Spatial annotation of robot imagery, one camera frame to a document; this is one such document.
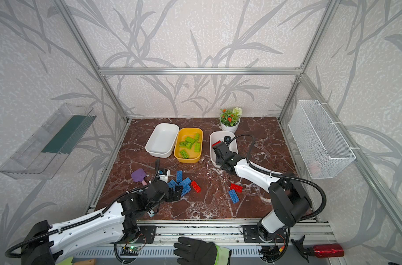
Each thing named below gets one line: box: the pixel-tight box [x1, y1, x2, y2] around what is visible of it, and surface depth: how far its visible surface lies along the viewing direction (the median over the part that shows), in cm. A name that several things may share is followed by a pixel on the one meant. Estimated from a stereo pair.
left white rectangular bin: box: [145, 122, 180, 159], surface depth 109 cm
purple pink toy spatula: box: [131, 168, 148, 187], surface depth 93 cm
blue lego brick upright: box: [176, 170, 183, 183], surface depth 92 cm
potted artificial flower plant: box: [219, 107, 243, 134], surface depth 104 cm
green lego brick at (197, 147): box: [194, 142, 201, 153], surface depth 104 cm
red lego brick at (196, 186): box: [191, 179, 202, 194], surface depth 88 cm
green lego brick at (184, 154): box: [180, 149, 190, 159], surface depth 101 cm
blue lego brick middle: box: [178, 176, 192, 198], surface depth 90 cm
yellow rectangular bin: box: [173, 127, 204, 163], surface depth 106 cm
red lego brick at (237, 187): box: [229, 183, 244, 194], surface depth 88 cm
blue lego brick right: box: [228, 188, 240, 204], surface depth 85 cm
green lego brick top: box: [184, 136, 196, 145], surface depth 110 cm
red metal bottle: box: [313, 243, 345, 259], surface depth 68 cm
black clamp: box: [290, 234, 315, 264], surface depth 70 cm
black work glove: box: [173, 236, 232, 265], surface depth 70 cm
